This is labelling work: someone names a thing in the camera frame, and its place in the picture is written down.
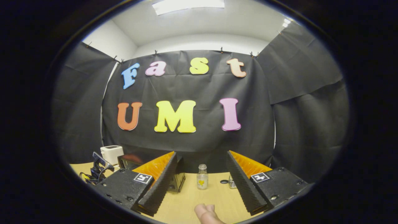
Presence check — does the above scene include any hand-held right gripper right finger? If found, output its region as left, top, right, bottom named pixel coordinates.
left=226, top=150, right=309, bottom=216

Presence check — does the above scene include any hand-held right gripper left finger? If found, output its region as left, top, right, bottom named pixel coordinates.
left=93, top=152, right=178, bottom=217

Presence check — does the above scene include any black electric oven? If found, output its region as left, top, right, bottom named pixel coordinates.
left=118, top=155, right=186, bottom=193

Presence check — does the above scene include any white toaster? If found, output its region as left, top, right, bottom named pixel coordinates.
left=100, top=145, right=124, bottom=165

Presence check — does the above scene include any clear glass bottle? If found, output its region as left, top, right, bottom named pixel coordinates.
left=197, top=164, right=209, bottom=190

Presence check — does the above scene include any black backdrop cloth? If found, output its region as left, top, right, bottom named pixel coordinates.
left=51, top=22, right=350, bottom=182

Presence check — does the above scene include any large ceiling light panel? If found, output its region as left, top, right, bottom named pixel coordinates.
left=152, top=0, right=225, bottom=15

